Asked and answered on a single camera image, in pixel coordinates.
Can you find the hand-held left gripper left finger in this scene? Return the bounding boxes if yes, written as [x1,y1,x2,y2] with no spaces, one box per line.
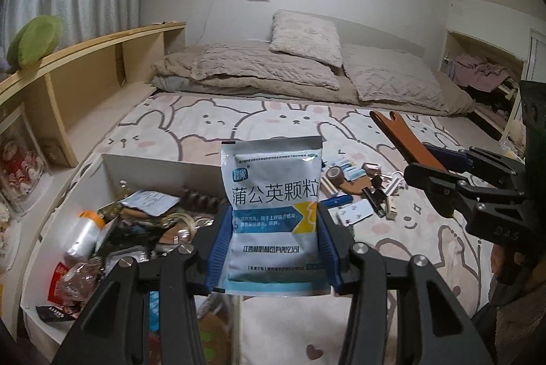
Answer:
[51,203,234,365]

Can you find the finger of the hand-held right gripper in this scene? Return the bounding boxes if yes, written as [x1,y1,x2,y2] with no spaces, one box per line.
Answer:
[403,161,526,221]
[422,142,526,179]

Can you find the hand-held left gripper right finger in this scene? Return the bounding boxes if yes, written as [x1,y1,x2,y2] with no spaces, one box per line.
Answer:
[316,205,495,365]

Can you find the white medicine packet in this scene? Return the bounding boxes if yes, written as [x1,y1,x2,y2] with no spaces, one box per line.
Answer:
[219,135,331,297]

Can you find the white cardboard box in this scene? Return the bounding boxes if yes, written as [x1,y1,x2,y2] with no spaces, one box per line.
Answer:
[19,152,244,365]

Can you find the white bottle orange cap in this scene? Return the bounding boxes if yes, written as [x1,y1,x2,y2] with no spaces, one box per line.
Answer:
[64,210,106,263]

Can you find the person's right forearm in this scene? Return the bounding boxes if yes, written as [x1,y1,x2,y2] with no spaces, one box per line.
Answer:
[469,258,546,365]

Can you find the small white card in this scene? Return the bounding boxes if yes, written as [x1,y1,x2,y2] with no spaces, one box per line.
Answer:
[337,205,372,226]

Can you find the small white block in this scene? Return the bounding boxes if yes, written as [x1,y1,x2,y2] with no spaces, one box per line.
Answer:
[384,196,399,223]

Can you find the brown ridged item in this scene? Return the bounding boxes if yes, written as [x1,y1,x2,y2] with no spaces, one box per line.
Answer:
[183,185,222,208]

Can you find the small black gadget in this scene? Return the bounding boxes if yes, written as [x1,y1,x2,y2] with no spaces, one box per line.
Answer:
[362,186,385,216]

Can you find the brown bear shaped coaster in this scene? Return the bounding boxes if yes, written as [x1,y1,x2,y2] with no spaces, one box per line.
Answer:
[337,175,376,197]

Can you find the brown tape roll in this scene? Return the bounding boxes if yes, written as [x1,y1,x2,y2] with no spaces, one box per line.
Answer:
[326,166,346,187]

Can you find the brown coaster with green leaves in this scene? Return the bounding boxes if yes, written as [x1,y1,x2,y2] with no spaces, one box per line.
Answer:
[196,305,240,365]

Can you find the small white blue sachet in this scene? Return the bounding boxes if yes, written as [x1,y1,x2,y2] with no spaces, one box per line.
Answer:
[337,160,363,180]

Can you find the pile of pink clothes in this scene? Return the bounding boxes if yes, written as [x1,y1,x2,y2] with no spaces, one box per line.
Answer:
[446,53,527,101]

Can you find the beige textured flat pillow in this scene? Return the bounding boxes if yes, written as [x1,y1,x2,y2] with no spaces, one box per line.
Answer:
[341,44,446,112]

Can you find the grey headboard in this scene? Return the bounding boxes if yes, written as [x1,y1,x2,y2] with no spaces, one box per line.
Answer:
[273,9,427,69]

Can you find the bear printed bed sheet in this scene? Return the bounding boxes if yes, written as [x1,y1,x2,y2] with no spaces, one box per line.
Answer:
[72,92,508,365]

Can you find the crinkly clear snack bag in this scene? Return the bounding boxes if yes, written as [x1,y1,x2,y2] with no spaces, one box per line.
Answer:
[55,256,105,297]

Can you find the red snack packet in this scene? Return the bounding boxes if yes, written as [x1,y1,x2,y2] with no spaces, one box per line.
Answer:
[47,263,73,304]

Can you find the black snack packet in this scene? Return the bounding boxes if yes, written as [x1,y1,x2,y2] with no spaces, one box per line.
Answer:
[36,305,82,324]

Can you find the fluffy beige square pillow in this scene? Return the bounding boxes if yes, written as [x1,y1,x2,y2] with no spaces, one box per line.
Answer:
[269,9,344,69]

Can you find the beige textured quilt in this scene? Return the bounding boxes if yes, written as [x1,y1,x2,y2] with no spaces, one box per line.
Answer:
[190,43,342,92]

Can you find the brown fleece blanket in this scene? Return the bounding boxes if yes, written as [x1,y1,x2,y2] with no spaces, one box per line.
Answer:
[151,45,476,116]

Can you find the wooden shelf unit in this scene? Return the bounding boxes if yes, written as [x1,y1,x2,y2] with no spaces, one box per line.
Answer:
[0,21,188,306]

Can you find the display case with red doll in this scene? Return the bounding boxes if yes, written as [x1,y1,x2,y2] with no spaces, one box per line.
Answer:
[0,105,47,204]

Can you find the green plush toy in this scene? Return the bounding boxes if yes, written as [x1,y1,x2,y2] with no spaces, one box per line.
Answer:
[6,14,64,69]

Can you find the grey curtain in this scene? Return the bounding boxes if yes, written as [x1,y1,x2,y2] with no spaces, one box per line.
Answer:
[0,0,143,63]

